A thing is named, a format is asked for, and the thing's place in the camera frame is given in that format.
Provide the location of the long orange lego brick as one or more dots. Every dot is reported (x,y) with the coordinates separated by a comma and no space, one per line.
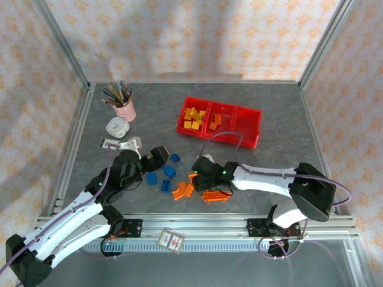
(217,118)

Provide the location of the aluminium frame post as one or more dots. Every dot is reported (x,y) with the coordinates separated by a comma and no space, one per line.
(326,39)
(60,42)

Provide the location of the yellow wedge lego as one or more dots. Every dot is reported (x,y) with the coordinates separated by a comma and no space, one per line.
(202,114)

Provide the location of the playing card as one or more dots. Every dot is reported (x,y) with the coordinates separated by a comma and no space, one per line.
(171,240)

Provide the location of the red three-compartment bin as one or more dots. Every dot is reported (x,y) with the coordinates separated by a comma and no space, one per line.
(248,119)

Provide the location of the orange arch lego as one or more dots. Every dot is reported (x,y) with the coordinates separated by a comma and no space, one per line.
(191,177)

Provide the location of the small orange curved lego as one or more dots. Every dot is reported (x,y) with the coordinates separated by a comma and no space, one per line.
(189,190)

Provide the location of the pink cup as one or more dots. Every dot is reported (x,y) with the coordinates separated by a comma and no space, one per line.
(125,110)

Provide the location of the yellow lego brick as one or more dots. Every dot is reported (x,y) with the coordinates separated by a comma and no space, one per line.
(196,111)
(196,125)
(188,124)
(189,113)

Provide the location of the wide aluminium mounting rail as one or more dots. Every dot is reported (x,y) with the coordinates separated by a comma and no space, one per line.
(194,224)

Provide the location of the orange patterned backdrop cloth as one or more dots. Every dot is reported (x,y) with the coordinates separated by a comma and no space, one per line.
(191,36)

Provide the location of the white square clock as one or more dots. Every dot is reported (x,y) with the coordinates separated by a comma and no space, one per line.
(117,128)

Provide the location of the blue lego brick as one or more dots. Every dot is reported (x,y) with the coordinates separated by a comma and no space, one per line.
(175,157)
(152,178)
(169,170)
(166,185)

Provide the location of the small orange lego brick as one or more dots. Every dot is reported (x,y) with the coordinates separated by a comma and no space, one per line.
(213,125)

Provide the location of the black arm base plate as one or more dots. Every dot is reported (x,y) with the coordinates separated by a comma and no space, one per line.
(254,227)
(133,228)

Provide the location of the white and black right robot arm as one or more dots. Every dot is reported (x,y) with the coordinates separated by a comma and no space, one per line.
(263,180)

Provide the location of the colored pencil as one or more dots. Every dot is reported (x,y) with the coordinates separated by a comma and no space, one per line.
(129,94)
(115,93)
(110,95)
(122,91)
(109,102)

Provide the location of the aluminium side rail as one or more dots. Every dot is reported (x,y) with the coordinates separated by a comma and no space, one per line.
(320,149)
(78,128)

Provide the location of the orange lego plate with holes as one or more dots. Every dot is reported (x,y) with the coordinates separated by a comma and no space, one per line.
(214,198)

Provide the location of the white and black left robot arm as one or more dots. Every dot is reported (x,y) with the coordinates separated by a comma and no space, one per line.
(74,209)

